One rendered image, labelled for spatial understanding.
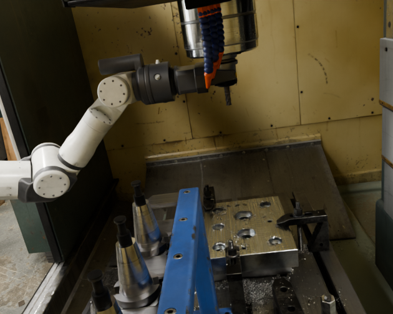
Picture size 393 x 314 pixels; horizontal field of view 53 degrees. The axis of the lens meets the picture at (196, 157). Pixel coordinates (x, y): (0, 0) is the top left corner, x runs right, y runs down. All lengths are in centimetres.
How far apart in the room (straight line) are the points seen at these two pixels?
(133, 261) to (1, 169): 53
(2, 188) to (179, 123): 116
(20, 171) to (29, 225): 211
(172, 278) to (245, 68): 147
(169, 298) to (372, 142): 174
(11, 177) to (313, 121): 145
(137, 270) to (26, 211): 252
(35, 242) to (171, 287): 263
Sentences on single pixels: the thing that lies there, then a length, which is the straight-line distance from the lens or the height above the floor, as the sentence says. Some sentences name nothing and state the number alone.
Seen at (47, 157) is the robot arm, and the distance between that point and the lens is 97.
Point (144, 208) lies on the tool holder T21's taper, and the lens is 60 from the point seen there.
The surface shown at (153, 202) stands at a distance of 78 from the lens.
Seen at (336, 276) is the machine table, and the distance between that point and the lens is 106.
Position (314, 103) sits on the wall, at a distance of 198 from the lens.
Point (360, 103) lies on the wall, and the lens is 205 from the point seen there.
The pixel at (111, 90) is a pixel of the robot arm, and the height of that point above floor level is 143.
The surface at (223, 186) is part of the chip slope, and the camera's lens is 186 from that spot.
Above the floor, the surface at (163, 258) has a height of 122.
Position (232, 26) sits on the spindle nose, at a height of 152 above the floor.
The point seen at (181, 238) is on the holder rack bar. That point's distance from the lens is 62.
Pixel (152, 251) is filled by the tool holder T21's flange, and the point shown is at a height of 122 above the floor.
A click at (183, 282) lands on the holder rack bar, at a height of 123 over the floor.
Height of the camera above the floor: 155
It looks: 20 degrees down
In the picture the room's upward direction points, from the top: 9 degrees counter-clockwise
